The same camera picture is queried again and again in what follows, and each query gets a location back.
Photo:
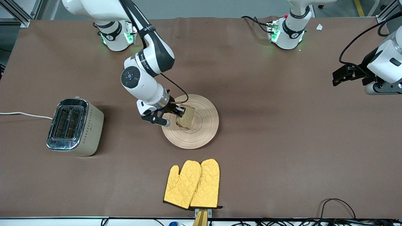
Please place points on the chrome and cream toaster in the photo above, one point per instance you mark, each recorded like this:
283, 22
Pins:
91, 131

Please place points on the brown toast slice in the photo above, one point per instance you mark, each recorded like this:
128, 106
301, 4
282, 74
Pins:
187, 121

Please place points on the aluminium frame profile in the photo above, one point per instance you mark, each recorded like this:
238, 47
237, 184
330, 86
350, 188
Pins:
19, 12
384, 12

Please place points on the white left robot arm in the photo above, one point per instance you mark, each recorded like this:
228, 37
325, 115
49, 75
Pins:
292, 34

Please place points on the grey metal bracket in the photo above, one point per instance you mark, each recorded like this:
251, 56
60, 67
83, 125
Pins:
209, 212

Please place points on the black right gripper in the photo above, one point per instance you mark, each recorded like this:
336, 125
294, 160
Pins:
171, 107

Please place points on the small white paper scrap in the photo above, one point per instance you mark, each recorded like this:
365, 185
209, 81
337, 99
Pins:
319, 27

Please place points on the yellow quilted oven mitt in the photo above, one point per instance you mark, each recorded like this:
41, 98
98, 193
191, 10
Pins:
180, 188
207, 185

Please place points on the round wooden plate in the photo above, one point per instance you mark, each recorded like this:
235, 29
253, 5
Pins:
202, 131

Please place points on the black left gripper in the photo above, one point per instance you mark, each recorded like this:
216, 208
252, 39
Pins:
366, 69

